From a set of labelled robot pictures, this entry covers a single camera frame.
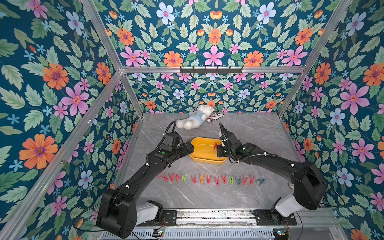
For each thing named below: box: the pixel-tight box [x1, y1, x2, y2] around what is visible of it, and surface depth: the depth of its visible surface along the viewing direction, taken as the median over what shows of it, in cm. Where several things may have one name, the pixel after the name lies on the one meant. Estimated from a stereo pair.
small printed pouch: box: [206, 111, 225, 123], surface depth 117 cm
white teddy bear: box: [176, 104, 215, 130], surface depth 109 cm
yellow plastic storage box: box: [189, 137, 227, 165], surface depth 97 cm
